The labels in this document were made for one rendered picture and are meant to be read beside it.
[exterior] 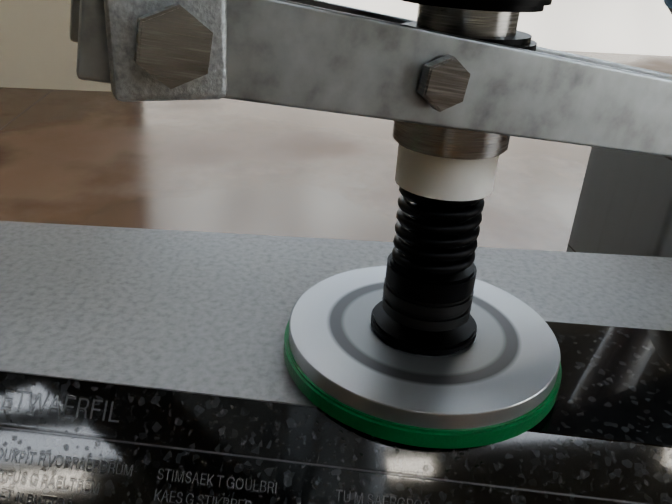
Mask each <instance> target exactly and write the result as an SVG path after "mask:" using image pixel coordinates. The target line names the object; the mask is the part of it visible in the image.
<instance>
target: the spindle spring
mask: <svg viewBox="0 0 672 504"><path fill-rule="evenodd" d="M399 191H400V193H401V196H400V197H399V198H398V206H399V209H398V210H397V213H396V218H397V219H398V222H397V223H396V224H395V232H396V234H395V236H394V240H393V243H394V246H395V247H394V248H393V250H392V257H393V259H394V261H395V262H396V263H397V264H399V265H400V266H402V267H404V268H405V269H408V270H410V271H413V272H416V273H420V274H426V275H450V274H455V273H459V272H461V271H463V270H466V269H468V268H469V267H470V266H471V265H472V264H473V262H474V260H475V250H476V248H477V245H478V243H477V238H478V235H479V232H480V226H479V224H480V223H481V221H482V213H481V212H482V211H483V207H484V203H485V202H484V199H483V198H482V199H478V200H472V201H446V200H437V199H431V198H427V197H423V196H419V195H416V194H413V193H411V192H408V191H406V190H404V189H403V188H401V187H399ZM410 202H414V203H410ZM416 203H417V204H420V205H425V206H430V207H438V208H459V207H465V208H463V209H457V210H436V209H429V208H424V207H420V206H417V205H416ZM409 215H410V216H409ZM414 217H416V218H419V219H423V220H428V221H435V222H458V221H462V222H459V223H454V224H434V223H427V222H423V221H419V220H416V219H414ZM413 231H415V232H418V233H423V234H428V235H437V236H453V235H460V236H456V237H446V238H440V237H428V236H423V235H419V234H416V233H413ZM411 244H413V245H416V246H419V247H424V248H430V249H454V248H458V249H454V250H448V251H432V250H425V249H420V248H417V247H414V246H412V245H411ZM405 255H406V256H408V257H410V258H413V259H417V260H421V261H426V262H440V263H445V262H453V263H447V264H429V263H423V262H419V261H415V260H412V259H410V258H408V257H406V256H405ZM454 261H457V262H454Z"/></svg>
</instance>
